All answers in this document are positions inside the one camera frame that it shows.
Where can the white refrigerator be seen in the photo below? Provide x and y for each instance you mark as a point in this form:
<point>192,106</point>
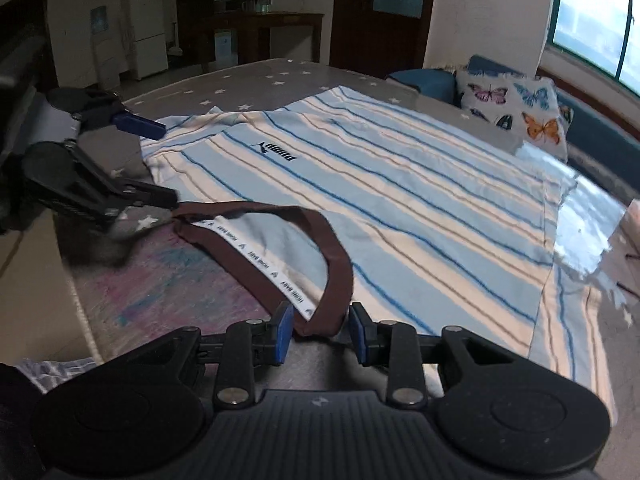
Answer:
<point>147,35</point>

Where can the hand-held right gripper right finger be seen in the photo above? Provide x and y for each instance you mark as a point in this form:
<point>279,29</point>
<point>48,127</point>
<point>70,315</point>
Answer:
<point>361,337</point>

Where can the dark wooden door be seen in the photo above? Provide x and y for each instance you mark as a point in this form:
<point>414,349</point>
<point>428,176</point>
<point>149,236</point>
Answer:
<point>360,20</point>

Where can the green-framed window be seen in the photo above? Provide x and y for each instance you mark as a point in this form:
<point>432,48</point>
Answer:
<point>595,10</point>

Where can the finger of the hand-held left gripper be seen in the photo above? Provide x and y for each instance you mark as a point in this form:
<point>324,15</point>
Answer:
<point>142,126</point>
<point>150,195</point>

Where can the glass jar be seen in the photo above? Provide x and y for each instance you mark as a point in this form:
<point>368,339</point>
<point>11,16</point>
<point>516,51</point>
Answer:
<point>263,3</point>

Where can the pink tissue box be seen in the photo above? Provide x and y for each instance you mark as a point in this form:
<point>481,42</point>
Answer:
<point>635,230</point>

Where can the striped grey cloth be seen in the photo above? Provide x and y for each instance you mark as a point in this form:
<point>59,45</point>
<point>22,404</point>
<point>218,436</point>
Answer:
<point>60,372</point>

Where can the blue striped shirt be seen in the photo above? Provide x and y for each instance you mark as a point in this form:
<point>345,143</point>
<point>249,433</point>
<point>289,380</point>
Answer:
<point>400,200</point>

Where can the dark wooden console table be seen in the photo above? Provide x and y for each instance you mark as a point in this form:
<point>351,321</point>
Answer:
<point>280,22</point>

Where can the dark wooden furniture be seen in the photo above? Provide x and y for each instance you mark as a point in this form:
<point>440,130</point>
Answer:
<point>25,35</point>

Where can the blue and white box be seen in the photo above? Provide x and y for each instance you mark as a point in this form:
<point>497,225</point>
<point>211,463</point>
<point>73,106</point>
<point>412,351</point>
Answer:
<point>224,46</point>

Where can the butterfly print pillow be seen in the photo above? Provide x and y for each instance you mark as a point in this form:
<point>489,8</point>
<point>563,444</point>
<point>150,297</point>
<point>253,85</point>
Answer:
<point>520,105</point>

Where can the water dispenser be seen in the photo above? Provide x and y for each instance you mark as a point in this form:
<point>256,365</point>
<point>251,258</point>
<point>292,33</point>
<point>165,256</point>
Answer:
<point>105,50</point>

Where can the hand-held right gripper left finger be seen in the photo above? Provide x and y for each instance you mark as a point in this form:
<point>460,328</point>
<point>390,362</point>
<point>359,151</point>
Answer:
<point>283,335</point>

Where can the grey star-print tablecloth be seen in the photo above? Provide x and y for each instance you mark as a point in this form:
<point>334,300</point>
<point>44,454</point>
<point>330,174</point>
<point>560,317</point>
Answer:
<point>300,77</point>

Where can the blue sofa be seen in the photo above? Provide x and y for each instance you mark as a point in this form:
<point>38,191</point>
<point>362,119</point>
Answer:
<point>600,135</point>

